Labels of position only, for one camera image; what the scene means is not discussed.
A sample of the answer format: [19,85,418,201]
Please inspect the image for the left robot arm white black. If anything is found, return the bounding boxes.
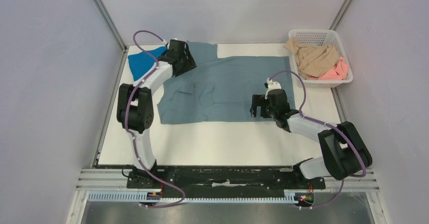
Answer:
[116,39,196,188]

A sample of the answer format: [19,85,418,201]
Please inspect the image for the purple cable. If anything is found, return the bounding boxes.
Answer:
[266,70,368,211]
[123,30,187,210]

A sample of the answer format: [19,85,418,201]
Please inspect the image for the aluminium frame post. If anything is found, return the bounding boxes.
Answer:
[93,0,127,52]
[329,0,353,30]

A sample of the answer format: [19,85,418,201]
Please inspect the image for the white cable duct strip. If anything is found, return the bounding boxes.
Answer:
[88,191,298,204]

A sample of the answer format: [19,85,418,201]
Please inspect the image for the left aluminium frame post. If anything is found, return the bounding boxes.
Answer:
[93,0,127,52]

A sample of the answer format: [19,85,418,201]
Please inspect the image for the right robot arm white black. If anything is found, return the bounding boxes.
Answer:
[249,89,372,188]

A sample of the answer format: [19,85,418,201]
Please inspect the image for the right aluminium frame post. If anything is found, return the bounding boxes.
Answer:
[329,0,353,30]

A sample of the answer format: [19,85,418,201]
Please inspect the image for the pink t shirt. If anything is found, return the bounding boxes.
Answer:
[308,57,350,80]

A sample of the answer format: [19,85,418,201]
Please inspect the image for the grey-blue t shirt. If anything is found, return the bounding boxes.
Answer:
[157,42,290,124]

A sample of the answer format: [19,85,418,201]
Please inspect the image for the folded bright blue t shirt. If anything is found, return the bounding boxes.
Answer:
[128,52,155,81]

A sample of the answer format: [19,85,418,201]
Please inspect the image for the beige t shirt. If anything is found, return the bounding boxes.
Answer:
[284,37,340,79]

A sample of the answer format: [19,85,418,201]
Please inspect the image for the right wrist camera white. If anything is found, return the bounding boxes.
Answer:
[264,78,282,99]

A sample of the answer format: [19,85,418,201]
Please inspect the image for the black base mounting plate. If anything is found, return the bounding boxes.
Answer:
[126,165,326,198]

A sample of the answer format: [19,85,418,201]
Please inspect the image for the white plastic laundry basket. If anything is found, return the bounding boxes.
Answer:
[284,29,354,88]

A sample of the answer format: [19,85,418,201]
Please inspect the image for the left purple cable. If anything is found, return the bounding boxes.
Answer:
[123,30,187,210]

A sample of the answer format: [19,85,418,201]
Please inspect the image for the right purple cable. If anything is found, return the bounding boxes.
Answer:
[266,70,368,211]

